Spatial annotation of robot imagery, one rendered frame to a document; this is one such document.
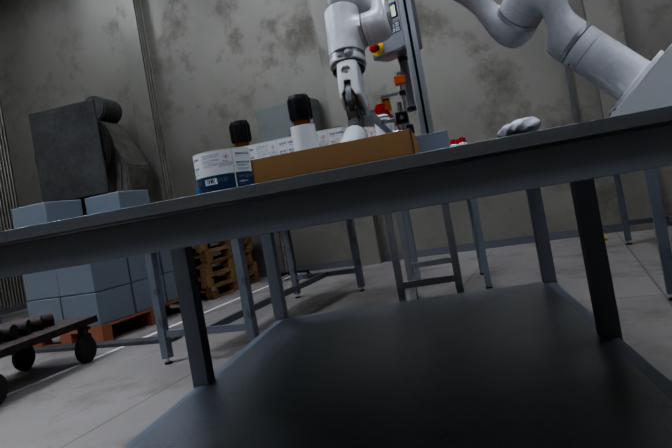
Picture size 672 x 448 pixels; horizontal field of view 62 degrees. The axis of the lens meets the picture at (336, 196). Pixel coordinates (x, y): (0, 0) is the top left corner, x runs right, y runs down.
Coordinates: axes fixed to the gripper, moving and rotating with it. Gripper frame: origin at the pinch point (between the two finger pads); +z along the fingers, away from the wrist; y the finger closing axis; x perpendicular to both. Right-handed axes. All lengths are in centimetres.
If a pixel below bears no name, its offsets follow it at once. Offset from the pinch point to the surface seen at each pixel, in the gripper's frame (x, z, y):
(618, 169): -41, 28, -27
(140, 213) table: 32, 24, -32
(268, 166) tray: 10.3, 19.2, -30.9
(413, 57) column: -14, -58, 66
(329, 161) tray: 0.4, 20.2, -30.6
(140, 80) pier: 354, -380, 475
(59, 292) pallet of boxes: 302, -52, 283
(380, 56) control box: -2, -64, 71
